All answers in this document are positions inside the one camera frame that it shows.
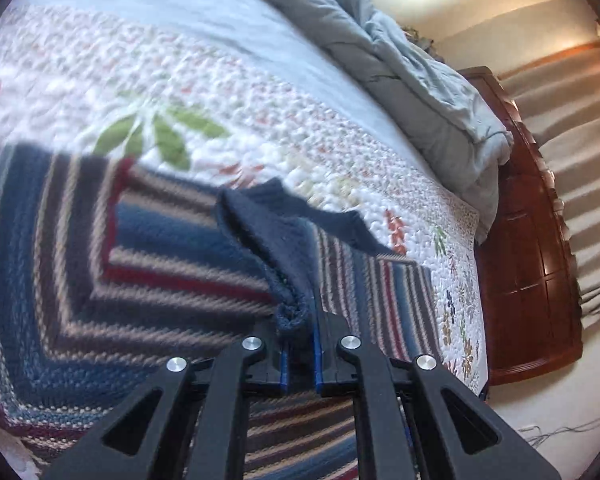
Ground striped knitted sweater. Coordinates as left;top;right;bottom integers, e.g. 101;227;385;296
0;143;440;468

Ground dark wooden bed footboard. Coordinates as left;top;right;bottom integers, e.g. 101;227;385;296
462;66;583;386

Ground grey rumpled comforter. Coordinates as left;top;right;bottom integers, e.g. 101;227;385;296
266;0;513;243

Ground beige pleated curtain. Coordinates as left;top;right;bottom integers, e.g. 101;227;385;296
501;44;600;324

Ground floral quilted bedspread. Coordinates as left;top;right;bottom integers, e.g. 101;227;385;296
0;1;490;480

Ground light blue bed sheet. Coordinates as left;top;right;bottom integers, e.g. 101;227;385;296
9;0;422;172

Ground cables on floor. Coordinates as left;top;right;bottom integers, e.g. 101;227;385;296
519;410;600;449

